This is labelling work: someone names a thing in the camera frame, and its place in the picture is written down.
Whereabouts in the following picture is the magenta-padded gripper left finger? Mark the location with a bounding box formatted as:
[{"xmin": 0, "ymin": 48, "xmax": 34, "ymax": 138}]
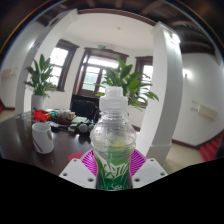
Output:
[{"xmin": 59, "ymin": 148, "xmax": 100, "ymax": 190}]

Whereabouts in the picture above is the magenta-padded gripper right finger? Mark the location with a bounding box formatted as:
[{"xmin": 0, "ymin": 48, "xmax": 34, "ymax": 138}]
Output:
[{"xmin": 128, "ymin": 148, "xmax": 169, "ymax": 189}]

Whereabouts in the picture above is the clear green-labelled drink bottle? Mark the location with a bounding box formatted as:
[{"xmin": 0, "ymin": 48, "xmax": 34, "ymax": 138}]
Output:
[{"xmin": 89, "ymin": 85, "xmax": 138, "ymax": 192}]

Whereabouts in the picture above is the black handheld device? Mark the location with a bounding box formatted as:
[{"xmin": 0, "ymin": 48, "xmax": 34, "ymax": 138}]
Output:
[{"xmin": 49, "ymin": 123, "xmax": 73, "ymax": 133}]

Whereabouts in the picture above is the white mug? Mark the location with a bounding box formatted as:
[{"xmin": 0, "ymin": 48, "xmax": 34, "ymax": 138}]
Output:
[{"xmin": 31, "ymin": 122, "xmax": 55, "ymax": 155}]

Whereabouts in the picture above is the green book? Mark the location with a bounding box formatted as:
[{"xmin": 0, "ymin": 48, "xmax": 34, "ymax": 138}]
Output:
[{"xmin": 71, "ymin": 115, "xmax": 88, "ymax": 125}]

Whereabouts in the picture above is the basket of snacks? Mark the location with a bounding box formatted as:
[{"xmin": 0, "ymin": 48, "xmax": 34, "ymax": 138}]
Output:
[{"xmin": 54, "ymin": 109, "xmax": 76, "ymax": 126}]

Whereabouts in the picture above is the black chair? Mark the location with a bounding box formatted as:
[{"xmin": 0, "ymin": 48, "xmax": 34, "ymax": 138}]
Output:
[{"xmin": 69, "ymin": 94, "xmax": 101, "ymax": 123}]

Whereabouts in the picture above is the red carpeted staircase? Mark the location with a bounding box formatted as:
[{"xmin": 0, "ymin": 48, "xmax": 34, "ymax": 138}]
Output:
[{"xmin": 199, "ymin": 131, "xmax": 224, "ymax": 163}]

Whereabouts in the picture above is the large potted green plant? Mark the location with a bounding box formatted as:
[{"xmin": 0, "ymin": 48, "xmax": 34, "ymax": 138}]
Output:
[{"xmin": 95, "ymin": 58, "xmax": 160, "ymax": 111}]

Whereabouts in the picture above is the dark wooden glass door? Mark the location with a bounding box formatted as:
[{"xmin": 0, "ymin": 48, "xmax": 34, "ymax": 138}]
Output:
[{"xmin": 73, "ymin": 47, "xmax": 130, "ymax": 99}]

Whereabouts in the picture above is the narrow dark-framed window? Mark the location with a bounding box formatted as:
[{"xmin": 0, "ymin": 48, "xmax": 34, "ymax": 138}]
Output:
[{"xmin": 134, "ymin": 55, "xmax": 154, "ymax": 84}]

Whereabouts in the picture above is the small potted green plant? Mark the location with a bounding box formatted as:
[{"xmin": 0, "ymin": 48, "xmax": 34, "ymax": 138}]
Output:
[{"xmin": 23, "ymin": 53, "xmax": 58, "ymax": 113}]

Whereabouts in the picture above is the wide dark-framed window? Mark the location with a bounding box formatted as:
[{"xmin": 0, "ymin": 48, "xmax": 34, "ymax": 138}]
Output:
[{"xmin": 49, "ymin": 39, "xmax": 80, "ymax": 93}]

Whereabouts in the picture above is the pillar lamp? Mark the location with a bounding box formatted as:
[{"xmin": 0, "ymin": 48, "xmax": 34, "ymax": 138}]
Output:
[{"xmin": 168, "ymin": 31, "xmax": 182, "ymax": 46}]

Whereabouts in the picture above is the long white wall unit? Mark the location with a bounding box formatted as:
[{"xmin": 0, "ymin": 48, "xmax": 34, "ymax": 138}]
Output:
[{"xmin": 190, "ymin": 100, "xmax": 219, "ymax": 121}]

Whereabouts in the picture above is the wall lamp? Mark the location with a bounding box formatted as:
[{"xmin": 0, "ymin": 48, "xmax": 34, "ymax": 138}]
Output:
[{"xmin": 181, "ymin": 68, "xmax": 194, "ymax": 80}]

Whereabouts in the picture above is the short white wall unit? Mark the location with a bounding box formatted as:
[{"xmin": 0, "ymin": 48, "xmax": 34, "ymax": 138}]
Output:
[{"xmin": 1, "ymin": 67, "xmax": 19, "ymax": 79}]

